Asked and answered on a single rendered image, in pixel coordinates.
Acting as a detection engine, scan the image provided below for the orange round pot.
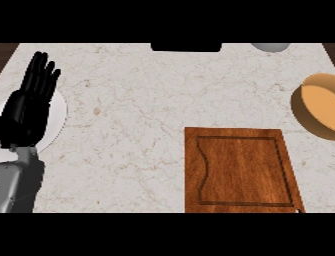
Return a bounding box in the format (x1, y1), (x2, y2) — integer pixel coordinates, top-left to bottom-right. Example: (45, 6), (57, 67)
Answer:
(289, 73), (335, 141)

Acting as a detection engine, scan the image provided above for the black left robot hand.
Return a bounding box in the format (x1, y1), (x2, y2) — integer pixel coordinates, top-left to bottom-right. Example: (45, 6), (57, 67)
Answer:
(0, 50), (62, 149)

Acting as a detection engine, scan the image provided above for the white round plate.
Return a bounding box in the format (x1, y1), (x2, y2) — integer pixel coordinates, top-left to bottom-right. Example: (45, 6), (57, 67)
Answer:
(0, 89), (69, 167)

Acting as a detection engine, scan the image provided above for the brown wooden cutting board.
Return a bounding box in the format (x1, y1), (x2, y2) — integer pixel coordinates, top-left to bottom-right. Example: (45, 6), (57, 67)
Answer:
(183, 126), (307, 214)

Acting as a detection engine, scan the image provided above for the black appliance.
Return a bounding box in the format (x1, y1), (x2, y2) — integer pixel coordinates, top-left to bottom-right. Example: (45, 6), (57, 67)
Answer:
(149, 42), (224, 53)

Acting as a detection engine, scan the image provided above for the grey round object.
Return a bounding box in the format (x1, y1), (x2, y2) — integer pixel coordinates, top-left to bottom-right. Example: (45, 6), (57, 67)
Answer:
(249, 42), (292, 53)

